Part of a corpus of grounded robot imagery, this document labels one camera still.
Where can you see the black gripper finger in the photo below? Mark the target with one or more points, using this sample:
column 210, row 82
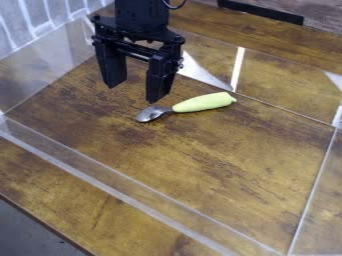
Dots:
column 111, row 60
column 165, row 64

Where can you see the green handled metal spoon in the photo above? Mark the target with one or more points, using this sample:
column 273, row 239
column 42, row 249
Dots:
column 195, row 104

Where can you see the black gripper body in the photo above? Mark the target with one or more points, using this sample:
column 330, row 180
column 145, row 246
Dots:
column 137, row 32

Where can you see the black bar on back table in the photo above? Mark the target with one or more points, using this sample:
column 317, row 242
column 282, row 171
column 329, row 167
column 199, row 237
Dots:
column 262, row 12

